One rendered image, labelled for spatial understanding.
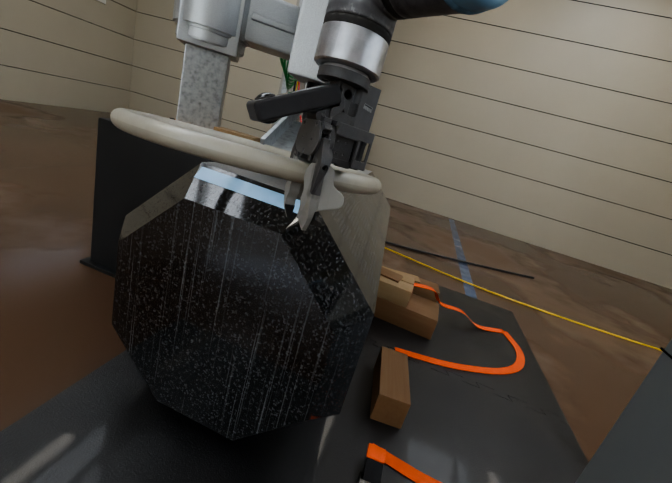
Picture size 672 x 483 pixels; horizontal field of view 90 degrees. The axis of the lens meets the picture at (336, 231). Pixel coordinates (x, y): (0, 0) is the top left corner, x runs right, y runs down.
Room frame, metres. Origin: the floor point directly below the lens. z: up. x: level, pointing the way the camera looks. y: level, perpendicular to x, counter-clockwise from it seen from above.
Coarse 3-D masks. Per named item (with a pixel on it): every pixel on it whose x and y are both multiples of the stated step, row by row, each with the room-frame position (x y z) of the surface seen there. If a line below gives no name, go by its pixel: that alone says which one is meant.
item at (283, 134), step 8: (280, 120) 1.04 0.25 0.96; (288, 120) 1.12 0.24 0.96; (272, 128) 0.96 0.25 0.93; (280, 128) 1.02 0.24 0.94; (288, 128) 1.13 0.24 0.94; (296, 128) 1.15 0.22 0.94; (264, 136) 0.89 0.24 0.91; (272, 136) 0.95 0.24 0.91; (280, 136) 1.04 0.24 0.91; (288, 136) 1.06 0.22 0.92; (296, 136) 1.08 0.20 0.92; (264, 144) 0.88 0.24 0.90; (272, 144) 0.97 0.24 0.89; (280, 144) 0.98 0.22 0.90; (288, 144) 1.00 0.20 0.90
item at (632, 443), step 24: (648, 384) 0.51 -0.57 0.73; (648, 408) 0.48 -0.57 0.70; (624, 432) 0.50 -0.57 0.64; (648, 432) 0.46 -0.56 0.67; (600, 456) 0.51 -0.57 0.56; (624, 456) 0.47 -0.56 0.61; (648, 456) 0.44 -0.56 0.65; (600, 480) 0.48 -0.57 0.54; (624, 480) 0.45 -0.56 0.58; (648, 480) 0.42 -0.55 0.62
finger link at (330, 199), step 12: (312, 168) 0.44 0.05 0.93; (324, 180) 0.45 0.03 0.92; (324, 192) 0.45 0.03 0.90; (336, 192) 0.46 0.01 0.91; (300, 204) 0.44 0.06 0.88; (312, 204) 0.43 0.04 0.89; (324, 204) 0.44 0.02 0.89; (336, 204) 0.45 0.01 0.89; (300, 216) 0.43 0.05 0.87; (312, 216) 0.43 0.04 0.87
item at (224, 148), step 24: (120, 120) 0.46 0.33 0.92; (144, 120) 0.44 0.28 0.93; (168, 120) 0.71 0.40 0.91; (168, 144) 0.43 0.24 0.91; (192, 144) 0.42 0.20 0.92; (216, 144) 0.42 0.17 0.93; (240, 144) 0.44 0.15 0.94; (264, 168) 0.43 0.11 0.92; (288, 168) 0.44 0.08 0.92; (336, 168) 0.82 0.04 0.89; (360, 192) 0.54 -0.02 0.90
